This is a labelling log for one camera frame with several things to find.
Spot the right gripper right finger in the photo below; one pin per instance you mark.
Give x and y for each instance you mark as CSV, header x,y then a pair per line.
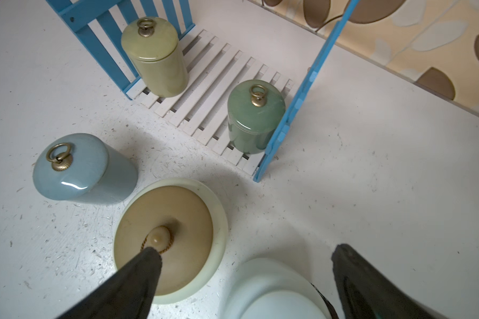
x,y
365,293

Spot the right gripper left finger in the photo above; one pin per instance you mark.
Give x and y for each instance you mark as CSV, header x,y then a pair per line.
x,y
129,293

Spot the cream jar with tan lid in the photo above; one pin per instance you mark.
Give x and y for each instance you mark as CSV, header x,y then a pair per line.
x,y
185,222

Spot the white ceramic jar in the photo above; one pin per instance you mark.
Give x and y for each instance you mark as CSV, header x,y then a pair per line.
x,y
267,288

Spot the blue-grey tea canister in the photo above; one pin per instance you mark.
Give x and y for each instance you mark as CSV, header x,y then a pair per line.
x,y
82,168

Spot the blue and white wooden shelf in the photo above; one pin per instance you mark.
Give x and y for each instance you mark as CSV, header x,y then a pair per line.
x,y
215,69

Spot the green tea canister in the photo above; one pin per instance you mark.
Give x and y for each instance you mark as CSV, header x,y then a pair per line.
x,y
255,109

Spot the yellow-green tea canister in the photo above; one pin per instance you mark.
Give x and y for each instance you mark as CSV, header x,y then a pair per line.
x,y
152,45

